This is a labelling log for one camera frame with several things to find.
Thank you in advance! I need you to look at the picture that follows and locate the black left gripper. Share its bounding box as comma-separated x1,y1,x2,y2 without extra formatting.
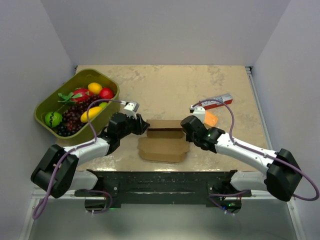
118,112,150,140

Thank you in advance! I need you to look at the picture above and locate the brown cardboard paper box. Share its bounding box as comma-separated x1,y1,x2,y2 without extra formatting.
137,119,190,163

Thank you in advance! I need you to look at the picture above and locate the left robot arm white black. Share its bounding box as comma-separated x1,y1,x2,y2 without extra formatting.
30,113,150,199

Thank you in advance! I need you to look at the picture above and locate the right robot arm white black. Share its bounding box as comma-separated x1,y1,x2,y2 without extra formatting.
180,115,302,202

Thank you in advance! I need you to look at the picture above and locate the red silver toothpaste box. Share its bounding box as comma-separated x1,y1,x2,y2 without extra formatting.
200,93,233,110

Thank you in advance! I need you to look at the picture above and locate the orange sponge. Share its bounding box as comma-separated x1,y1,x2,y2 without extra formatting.
204,110,218,128

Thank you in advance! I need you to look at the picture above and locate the small green lime toy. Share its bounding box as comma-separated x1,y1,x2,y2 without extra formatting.
99,102,108,108

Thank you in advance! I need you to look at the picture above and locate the red apple toy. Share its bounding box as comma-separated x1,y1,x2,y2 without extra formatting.
99,87,115,99

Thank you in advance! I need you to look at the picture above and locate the yellow mango toy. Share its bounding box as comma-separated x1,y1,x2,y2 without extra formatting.
80,106,103,123

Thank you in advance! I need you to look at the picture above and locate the olive green plastic bin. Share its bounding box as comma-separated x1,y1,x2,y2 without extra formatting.
34,69,120,144

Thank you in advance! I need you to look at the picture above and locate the yellow lemon toy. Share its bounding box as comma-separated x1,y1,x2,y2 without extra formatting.
87,82,103,95

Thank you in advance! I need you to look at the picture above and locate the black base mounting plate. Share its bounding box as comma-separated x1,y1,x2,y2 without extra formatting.
75,170,252,213

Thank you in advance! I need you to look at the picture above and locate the pink dragon fruit toy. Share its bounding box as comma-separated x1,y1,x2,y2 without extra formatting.
58,88,94,105

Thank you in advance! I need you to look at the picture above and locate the purple grape bunch toy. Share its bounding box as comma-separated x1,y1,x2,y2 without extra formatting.
60,94,101,135

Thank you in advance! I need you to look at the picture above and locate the dark blue grape bunch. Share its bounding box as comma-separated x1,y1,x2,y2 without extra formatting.
56,124,72,137

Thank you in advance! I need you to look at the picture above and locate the green striped melon toy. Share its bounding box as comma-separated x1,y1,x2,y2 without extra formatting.
44,111,63,128

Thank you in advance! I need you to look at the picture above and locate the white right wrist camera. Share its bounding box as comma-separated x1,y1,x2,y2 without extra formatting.
189,105,206,124

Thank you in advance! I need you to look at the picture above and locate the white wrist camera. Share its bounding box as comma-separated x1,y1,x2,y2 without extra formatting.
189,105,206,124
123,101,140,119

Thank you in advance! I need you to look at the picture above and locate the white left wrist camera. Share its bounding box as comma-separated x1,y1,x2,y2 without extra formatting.
123,101,140,119

